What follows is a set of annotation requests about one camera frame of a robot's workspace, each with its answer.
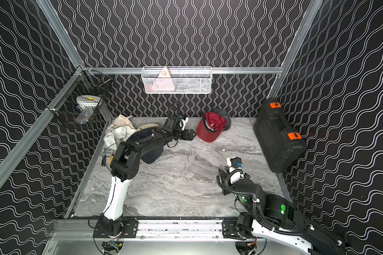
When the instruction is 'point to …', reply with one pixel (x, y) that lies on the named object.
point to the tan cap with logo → (146, 126)
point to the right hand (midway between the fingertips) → (223, 168)
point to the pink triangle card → (164, 82)
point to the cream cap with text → (122, 120)
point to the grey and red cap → (217, 120)
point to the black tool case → (278, 136)
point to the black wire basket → (80, 103)
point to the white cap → (114, 135)
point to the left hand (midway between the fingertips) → (191, 130)
